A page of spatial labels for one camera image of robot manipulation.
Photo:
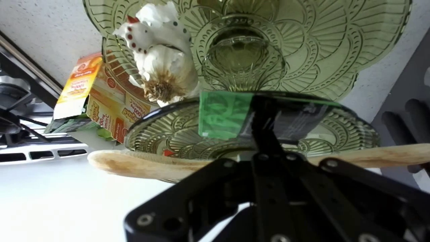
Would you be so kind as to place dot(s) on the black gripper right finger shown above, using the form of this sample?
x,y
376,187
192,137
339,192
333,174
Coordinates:
x,y
340,202

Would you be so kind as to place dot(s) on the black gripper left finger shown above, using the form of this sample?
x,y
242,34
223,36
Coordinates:
x,y
188,210

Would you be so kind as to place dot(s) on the orange cardboard box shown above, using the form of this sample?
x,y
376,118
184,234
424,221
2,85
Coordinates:
x,y
108,108

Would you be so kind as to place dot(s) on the green glass tiered stand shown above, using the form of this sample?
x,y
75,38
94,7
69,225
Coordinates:
x,y
313,45

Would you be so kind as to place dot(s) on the wooden spoon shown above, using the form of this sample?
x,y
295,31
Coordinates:
x,y
135,163

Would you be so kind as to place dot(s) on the stainless steel gas range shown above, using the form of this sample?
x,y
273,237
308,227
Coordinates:
x,y
41,155

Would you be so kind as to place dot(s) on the white ceramic rooster figurine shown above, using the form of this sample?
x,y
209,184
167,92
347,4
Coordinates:
x,y
156,49

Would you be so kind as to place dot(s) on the black cast iron grate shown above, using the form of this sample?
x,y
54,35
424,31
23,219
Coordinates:
x,y
14,128

